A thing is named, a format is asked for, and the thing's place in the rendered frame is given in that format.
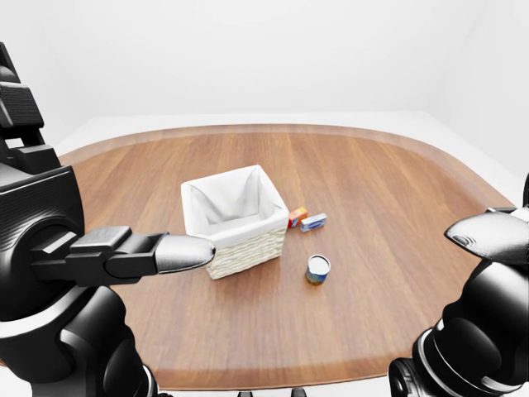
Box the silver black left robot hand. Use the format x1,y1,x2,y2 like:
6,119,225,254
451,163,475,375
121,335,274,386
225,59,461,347
0,41,217,327

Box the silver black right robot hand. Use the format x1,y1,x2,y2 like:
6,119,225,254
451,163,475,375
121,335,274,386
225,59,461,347
433,172,529,384

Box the blue yellow soup tin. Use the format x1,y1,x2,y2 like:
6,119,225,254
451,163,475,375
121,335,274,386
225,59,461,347
305,254,332,287

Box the white-lined wicker basket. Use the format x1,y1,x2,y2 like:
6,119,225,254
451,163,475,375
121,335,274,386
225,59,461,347
180,164,290,280

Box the small blue white food box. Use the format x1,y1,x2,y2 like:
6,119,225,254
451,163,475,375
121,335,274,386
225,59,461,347
300,213,328,233

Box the small orange food box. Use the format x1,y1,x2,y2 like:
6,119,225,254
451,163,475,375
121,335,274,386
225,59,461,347
287,206,309,230

